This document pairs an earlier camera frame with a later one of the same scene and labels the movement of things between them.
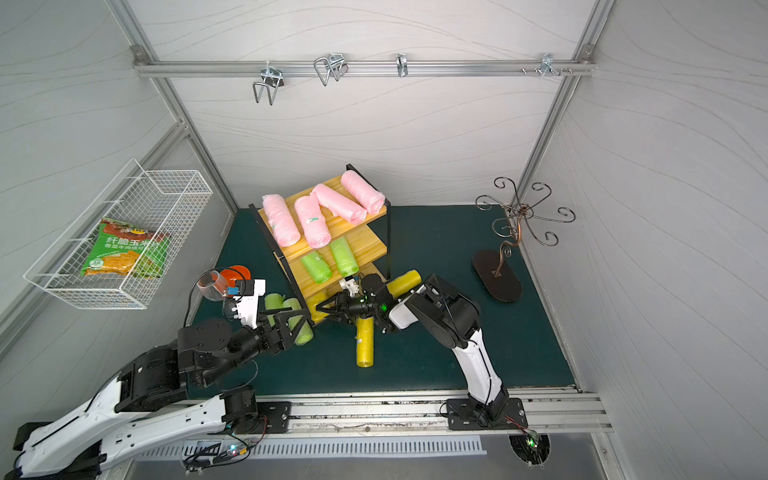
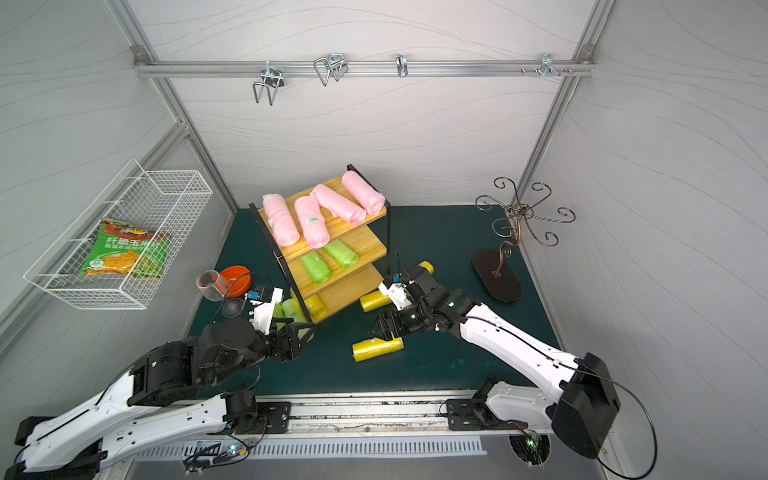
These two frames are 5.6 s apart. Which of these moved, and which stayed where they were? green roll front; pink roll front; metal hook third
Moved: green roll front
Stayed: pink roll front; metal hook third
